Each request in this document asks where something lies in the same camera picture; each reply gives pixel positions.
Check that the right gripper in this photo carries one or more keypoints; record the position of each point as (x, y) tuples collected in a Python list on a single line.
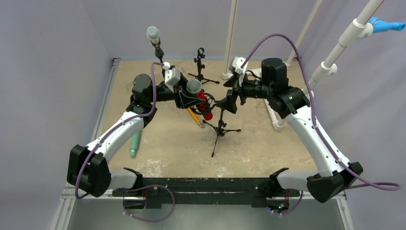
[(231, 97)]

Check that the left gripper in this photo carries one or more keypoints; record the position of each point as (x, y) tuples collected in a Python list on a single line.
[(181, 97)]

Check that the red glitter microphone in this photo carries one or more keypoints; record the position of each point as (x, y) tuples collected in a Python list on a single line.
[(199, 96)]

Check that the black tripod shockmount stand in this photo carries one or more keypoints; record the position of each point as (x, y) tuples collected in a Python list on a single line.
[(220, 129)]

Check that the black tripod mic stand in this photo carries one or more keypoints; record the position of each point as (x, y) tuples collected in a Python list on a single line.
[(198, 60)]

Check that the mint green microphone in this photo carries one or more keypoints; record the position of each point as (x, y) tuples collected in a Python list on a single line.
[(134, 145)]

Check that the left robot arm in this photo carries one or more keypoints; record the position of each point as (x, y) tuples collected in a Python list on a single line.
[(88, 168)]

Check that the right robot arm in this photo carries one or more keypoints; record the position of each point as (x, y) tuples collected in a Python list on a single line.
[(335, 172)]

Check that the black round-base mic stand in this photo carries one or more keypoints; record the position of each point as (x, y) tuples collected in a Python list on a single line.
[(159, 53)]

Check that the grey white microphone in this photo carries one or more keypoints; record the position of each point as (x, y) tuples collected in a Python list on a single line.
[(153, 35)]

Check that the yellow utility knife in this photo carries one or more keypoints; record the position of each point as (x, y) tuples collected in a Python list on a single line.
[(196, 118)]

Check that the blue pipe fitting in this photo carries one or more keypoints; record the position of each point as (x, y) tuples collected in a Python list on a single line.
[(379, 26)]

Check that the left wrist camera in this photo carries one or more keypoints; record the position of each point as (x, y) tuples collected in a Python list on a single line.
[(171, 76)]

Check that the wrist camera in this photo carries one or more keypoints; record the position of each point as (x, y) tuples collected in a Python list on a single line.
[(171, 76), (238, 66)]

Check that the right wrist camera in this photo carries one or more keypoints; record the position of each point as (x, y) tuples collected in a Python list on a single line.
[(238, 66)]

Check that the white PVC pipe frame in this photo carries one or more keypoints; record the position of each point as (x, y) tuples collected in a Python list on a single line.
[(347, 102)]

